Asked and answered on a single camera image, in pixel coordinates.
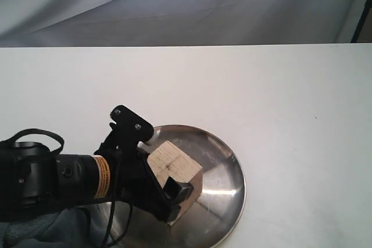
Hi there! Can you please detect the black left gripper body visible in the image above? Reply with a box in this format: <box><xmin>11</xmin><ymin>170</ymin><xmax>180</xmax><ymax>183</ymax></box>
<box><xmin>110</xmin><ymin>149</ymin><xmax>170</xmax><ymax>221</ymax></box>

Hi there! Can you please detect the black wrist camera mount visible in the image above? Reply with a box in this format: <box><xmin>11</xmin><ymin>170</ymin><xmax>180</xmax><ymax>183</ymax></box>
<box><xmin>94</xmin><ymin>105</ymin><xmax>154</xmax><ymax>157</ymax></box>

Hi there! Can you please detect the black stand pole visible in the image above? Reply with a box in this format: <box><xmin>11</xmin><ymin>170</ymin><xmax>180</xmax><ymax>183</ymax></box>
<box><xmin>350</xmin><ymin>0</ymin><xmax>371</xmax><ymax>44</ymax></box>

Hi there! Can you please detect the grey backdrop cloth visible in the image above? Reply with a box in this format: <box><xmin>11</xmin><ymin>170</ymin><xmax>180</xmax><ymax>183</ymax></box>
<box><xmin>1</xmin><ymin>0</ymin><xmax>366</xmax><ymax>47</ymax></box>

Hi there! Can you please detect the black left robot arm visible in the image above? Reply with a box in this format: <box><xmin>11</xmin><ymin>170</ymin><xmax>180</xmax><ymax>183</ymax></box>
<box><xmin>1</xmin><ymin>142</ymin><xmax>194</xmax><ymax>222</ymax></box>

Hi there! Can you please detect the round stainless steel plate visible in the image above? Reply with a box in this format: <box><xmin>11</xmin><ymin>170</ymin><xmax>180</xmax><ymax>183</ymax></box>
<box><xmin>78</xmin><ymin>124</ymin><xmax>247</xmax><ymax>248</ymax></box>

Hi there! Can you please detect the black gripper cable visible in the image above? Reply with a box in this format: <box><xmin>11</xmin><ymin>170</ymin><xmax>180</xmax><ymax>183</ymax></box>
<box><xmin>11</xmin><ymin>127</ymin><xmax>135</xmax><ymax>248</ymax></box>

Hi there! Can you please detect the grey fluffy towel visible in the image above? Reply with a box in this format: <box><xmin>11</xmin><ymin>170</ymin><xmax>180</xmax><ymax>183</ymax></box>
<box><xmin>1</xmin><ymin>206</ymin><xmax>107</xmax><ymax>247</ymax></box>

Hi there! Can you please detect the light wooden block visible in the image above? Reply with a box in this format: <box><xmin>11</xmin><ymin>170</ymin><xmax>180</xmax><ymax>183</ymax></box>
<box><xmin>147</xmin><ymin>141</ymin><xmax>203</xmax><ymax>226</ymax></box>

